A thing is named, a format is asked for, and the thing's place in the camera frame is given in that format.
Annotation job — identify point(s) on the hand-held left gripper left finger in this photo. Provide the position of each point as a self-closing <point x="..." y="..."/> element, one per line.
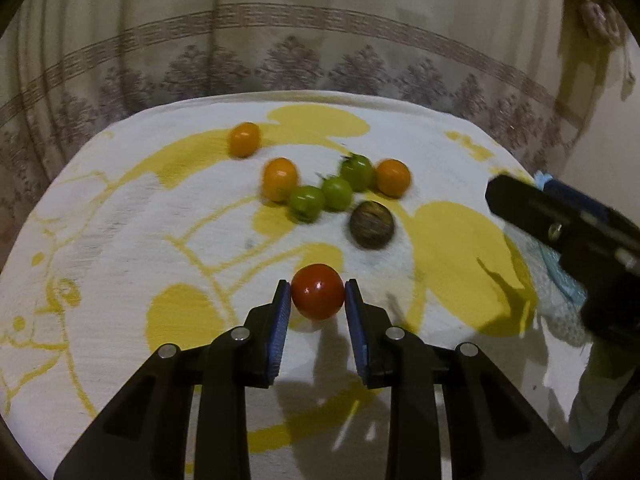
<point x="282" y="330"/>

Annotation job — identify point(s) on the light blue lace basket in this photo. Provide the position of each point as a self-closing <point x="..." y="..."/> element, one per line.
<point x="562" y="280"/>

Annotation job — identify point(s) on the beige patterned curtain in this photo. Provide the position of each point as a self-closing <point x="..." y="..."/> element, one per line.
<point x="250" y="35"/>

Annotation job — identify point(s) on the beige lace cloth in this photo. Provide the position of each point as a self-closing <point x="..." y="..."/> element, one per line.
<point x="595" y="10"/>

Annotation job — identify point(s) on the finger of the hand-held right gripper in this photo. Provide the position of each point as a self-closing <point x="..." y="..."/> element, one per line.
<point x="530" y="205"/>

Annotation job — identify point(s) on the green tomato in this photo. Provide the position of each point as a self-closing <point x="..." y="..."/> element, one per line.
<point x="357" y="172"/>
<point x="337" y="192"/>
<point x="306" y="202"/>

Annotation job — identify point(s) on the yellow and white printed blanket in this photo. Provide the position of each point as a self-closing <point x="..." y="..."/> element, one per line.
<point x="150" y="240"/>

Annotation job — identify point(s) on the red tomato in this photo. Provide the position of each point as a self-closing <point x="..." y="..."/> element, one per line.
<point x="317" y="291"/>

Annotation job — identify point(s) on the dark brown passion fruit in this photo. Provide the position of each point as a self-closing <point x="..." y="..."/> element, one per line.
<point x="371" y="224"/>

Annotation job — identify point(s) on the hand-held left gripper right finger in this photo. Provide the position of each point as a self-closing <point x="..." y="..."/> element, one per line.
<point x="356" y="330"/>

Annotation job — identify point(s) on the small mandarin orange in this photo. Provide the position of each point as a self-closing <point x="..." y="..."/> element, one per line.
<point x="244" y="139"/>
<point x="393" y="176"/>
<point x="280" y="178"/>

